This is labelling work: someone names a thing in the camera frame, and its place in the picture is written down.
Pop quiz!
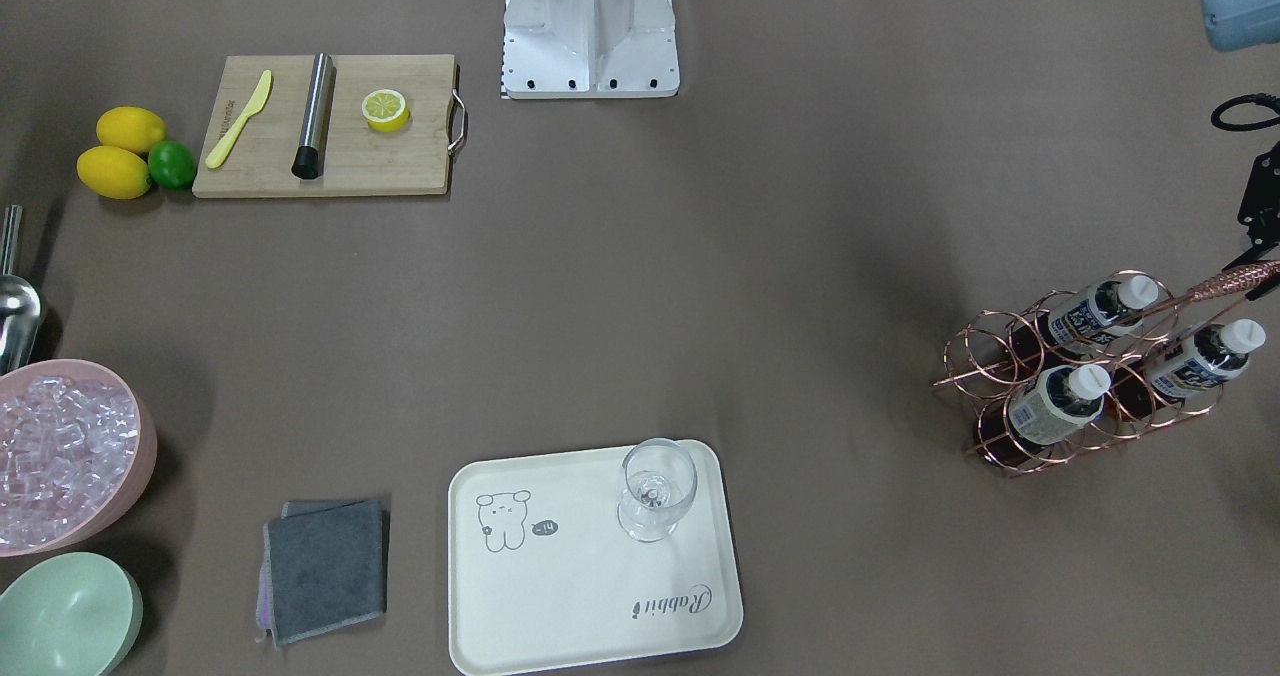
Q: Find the clear wine glass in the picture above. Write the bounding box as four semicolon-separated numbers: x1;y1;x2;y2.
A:
616;438;699;543

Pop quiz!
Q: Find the green empty bowl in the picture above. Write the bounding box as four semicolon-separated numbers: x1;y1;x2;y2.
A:
1;552;143;675

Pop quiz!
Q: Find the cream rabbit tray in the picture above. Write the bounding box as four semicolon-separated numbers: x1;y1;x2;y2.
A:
448;439;744;675

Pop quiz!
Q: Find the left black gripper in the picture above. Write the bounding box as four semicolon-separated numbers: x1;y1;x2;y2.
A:
1222;142;1279;271

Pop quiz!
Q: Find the yellow lemon upper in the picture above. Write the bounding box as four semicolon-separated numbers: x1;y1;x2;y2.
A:
95;105;168;156

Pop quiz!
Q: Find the steel muddler black tip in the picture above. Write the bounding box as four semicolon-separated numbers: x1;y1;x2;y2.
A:
291;52;337;181

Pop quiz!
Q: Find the grey folded cloth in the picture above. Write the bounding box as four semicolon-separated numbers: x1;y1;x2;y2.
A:
256;499;389;649

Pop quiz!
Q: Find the bamboo cutting board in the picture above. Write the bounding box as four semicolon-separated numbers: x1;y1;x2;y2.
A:
192;52;466;198

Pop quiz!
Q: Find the yellow lemon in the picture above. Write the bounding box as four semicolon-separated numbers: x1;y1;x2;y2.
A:
76;146;154;198
95;105;168;156

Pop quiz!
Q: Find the steel ice scoop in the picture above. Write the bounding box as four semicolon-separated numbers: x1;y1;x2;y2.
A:
1;205;45;375

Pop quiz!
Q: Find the pink bowl of ice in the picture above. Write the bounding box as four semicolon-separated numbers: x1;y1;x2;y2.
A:
1;360;157;558

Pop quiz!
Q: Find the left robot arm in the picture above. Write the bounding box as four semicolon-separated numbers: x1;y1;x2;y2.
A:
1199;0;1279;271

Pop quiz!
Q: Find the half lemon slice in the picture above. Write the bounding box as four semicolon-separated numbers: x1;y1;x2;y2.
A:
361;90;411;133

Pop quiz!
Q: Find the green lime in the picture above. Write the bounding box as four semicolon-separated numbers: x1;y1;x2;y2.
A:
146;140;198;189

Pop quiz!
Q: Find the tea bottle front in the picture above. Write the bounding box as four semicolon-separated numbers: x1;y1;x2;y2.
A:
974;364;1112;472
1114;319;1267;417

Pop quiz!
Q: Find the yellow lemon lower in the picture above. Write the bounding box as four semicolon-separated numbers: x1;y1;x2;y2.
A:
76;146;154;198

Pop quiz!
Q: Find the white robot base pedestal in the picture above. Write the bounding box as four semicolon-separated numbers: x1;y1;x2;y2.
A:
500;0;681;99

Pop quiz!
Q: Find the tea bottle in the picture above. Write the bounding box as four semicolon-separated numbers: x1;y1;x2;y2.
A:
1011;274;1161;367
1114;319;1267;417
974;364;1112;472

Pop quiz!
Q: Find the tea bottle back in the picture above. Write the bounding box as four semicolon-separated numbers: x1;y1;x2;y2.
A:
1011;274;1161;367

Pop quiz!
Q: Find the yellow plastic knife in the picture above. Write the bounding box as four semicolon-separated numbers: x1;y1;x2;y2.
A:
204;69;274;170

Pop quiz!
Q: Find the copper wire bottle basket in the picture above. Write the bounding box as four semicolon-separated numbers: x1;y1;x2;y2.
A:
936;260;1277;475

